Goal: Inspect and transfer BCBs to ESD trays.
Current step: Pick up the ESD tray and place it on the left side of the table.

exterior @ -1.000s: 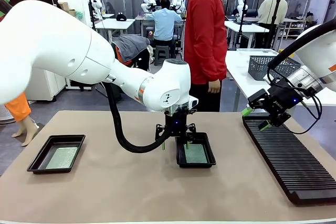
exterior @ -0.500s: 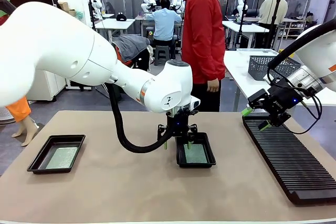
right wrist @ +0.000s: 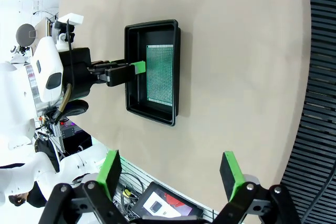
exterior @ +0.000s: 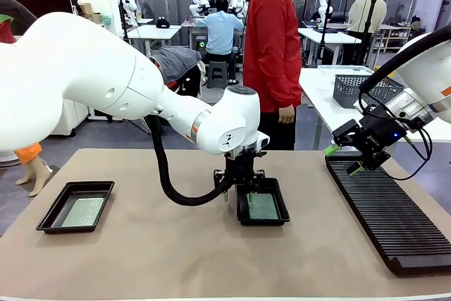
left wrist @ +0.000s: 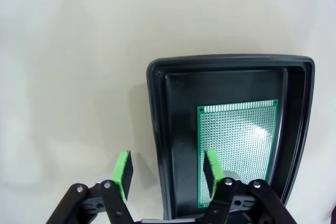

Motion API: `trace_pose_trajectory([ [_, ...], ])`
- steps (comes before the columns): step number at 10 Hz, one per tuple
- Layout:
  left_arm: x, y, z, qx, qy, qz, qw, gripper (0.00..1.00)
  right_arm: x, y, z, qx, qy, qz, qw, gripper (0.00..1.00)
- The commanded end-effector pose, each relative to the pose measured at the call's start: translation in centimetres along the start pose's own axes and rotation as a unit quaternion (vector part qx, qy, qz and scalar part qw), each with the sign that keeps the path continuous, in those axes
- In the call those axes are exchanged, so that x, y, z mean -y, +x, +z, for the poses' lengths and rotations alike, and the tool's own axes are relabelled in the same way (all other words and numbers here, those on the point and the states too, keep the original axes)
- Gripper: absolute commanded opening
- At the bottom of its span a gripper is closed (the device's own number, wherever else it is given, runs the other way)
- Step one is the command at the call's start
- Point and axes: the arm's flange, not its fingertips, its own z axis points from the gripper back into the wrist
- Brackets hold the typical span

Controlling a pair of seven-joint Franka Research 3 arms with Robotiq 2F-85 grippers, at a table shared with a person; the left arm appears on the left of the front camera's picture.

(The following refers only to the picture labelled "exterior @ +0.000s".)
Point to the red-sleeved right forearm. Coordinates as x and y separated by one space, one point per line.
292 89

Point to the grey plastic lattice basket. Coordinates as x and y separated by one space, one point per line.
347 89

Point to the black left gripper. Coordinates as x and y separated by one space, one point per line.
240 168

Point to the person beige sweater black cap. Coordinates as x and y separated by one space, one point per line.
364 15

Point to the small cardboard box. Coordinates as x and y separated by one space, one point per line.
96 17

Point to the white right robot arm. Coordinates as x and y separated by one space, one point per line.
430 68

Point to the white work table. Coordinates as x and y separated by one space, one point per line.
324 36
155 31

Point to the black jacket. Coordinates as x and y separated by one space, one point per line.
192 84

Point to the grey work desk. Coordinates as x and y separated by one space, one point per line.
197 33

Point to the large cardboard box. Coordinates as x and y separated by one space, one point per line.
85 8

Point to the black rectangular ESD tray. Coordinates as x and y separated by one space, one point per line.
56 209
278 218

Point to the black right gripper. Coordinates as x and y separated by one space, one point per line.
380 137

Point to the wooden shelf unit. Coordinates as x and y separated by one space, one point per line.
396 38

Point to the clear plastic tray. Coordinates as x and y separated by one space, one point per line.
345 69

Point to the grey hoodie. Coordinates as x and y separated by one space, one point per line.
176 63

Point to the black slotted board rack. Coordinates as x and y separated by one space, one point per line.
387 216

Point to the seated person light blue shirt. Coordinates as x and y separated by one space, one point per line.
220 31

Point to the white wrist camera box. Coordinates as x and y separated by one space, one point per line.
264 140

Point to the white side table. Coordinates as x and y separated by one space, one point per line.
324 103

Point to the grey plastic stool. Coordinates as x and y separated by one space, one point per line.
217 73

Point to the green perforated circuit board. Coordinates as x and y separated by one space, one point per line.
266 206
84 212

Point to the yellow plastic bin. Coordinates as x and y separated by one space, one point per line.
382 68

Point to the black tripod stand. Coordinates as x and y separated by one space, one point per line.
327 26
124 15
370 22

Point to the person in red jacket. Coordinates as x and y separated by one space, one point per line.
271 33

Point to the mannequin with orange trousers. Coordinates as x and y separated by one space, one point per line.
28 153

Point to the white cabinet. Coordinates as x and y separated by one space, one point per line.
68 121

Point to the person's right hand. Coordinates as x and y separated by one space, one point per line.
287 115

